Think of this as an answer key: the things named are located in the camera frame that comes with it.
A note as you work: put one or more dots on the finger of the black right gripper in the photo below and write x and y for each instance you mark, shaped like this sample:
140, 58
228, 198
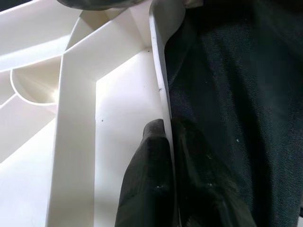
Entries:
101, 4

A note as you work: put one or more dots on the black table cloth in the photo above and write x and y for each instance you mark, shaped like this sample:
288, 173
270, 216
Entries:
236, 118

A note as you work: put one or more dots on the white plastic children table top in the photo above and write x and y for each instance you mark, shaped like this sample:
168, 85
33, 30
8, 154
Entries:
71, 118

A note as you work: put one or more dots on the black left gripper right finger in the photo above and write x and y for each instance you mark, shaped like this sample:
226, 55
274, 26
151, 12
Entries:
203, 184

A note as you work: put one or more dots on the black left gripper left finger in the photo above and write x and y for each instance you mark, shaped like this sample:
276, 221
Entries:
146, 179

